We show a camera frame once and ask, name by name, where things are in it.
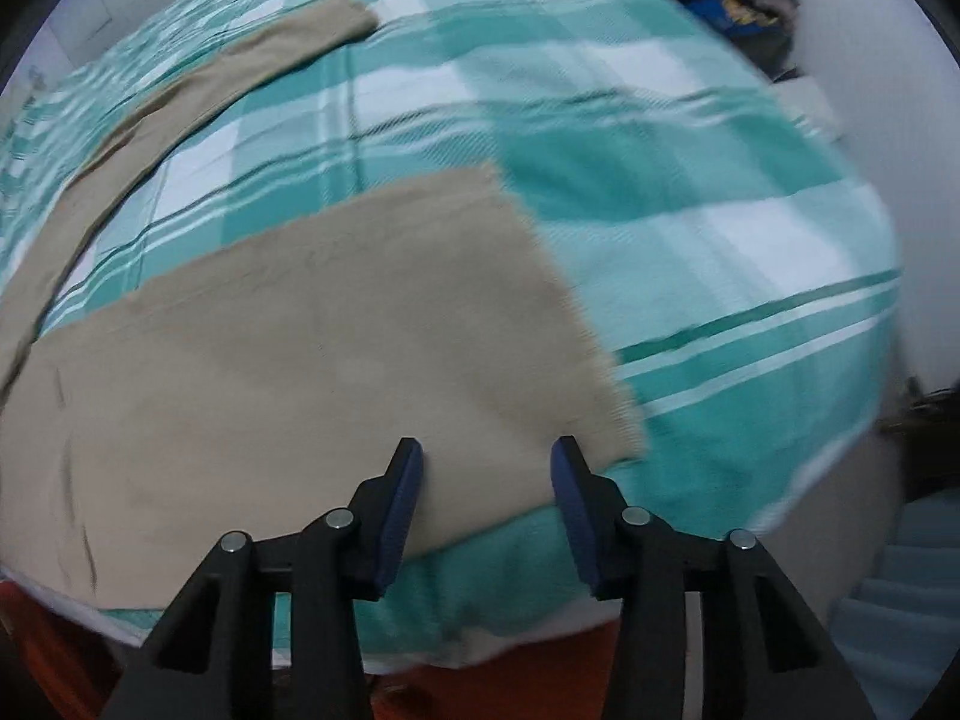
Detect orange cloth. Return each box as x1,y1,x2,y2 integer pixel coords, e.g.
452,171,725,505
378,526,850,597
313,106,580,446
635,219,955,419
0,577,627,720

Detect blue and yellow item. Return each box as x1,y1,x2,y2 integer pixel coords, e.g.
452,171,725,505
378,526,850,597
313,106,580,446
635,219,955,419
688,0,782,37

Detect beige pants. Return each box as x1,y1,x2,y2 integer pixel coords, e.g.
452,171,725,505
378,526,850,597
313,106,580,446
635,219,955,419
0,0,650,610

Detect white bed mattress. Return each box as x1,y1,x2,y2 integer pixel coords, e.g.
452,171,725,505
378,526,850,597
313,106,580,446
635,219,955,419
720,382,910,627

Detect brown wooden furniture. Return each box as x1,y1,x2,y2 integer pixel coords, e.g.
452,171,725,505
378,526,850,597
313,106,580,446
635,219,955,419
879,379,960,436

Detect teal checked blanket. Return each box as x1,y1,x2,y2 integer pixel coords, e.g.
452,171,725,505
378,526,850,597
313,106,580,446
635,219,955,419
0,0,902,672

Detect light blue ribbed mat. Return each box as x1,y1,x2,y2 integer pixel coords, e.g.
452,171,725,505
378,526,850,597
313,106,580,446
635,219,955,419
825,486,960,720

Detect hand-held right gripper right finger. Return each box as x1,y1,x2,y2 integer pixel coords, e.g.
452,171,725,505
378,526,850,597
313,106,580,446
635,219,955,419
550,435,878,720

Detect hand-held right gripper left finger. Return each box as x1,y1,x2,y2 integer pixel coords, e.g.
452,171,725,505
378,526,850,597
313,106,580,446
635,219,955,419
97,437,425,720

